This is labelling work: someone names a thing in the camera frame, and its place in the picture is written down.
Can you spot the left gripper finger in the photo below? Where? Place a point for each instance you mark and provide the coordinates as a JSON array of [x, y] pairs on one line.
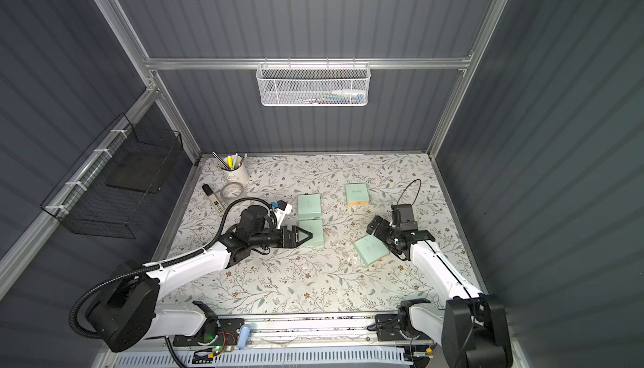
[[298, 231], [301, 240]]

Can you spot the mint jewelry box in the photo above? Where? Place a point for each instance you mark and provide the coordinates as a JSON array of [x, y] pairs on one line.
[[314, 226], [357, 194], [309, 207], [370, 249]]

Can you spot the floral table mat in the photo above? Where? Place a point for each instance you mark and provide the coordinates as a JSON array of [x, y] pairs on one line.
[[333, 278]]

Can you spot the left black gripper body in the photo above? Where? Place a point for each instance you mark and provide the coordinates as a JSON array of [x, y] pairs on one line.
[[290, 237]]

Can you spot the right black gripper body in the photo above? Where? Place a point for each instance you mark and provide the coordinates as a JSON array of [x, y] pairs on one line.
[[385, 232]]

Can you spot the clear tape roll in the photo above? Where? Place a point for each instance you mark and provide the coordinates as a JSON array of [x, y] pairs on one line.
[[232, 191]]

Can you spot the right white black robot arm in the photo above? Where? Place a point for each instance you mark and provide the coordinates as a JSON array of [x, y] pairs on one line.
[[471, 327]]

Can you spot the white wire wall basket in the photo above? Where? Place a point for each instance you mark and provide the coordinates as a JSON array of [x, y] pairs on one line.
[[316, 84]]

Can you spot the black wire side basket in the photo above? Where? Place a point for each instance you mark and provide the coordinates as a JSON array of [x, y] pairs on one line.
[[109, 194]]

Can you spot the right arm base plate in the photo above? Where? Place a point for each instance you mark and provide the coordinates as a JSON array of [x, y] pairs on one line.
[[395, 327]]

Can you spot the white pen holder cup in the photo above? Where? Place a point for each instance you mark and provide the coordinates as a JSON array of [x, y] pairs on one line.
[[233, 167]]

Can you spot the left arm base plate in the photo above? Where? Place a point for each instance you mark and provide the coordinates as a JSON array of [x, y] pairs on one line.
[[221, 333]]

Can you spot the black marker pen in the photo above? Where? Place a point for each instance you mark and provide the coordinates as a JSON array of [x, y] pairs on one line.
[[210, 195]]

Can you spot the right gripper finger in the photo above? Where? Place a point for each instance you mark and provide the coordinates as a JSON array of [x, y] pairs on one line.
[[399, 248], [378, 227]]

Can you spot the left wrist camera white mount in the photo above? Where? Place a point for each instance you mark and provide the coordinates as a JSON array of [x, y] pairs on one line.
[[281, 209]]

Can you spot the white perforated front panel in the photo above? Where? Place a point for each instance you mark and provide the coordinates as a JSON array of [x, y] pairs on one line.
[[351, 356]]

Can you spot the blue cylinder on rail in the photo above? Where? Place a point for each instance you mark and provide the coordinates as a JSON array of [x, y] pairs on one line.
[[243, 337]]

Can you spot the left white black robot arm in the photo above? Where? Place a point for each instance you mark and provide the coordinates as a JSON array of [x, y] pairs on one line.
[[125, 309]]

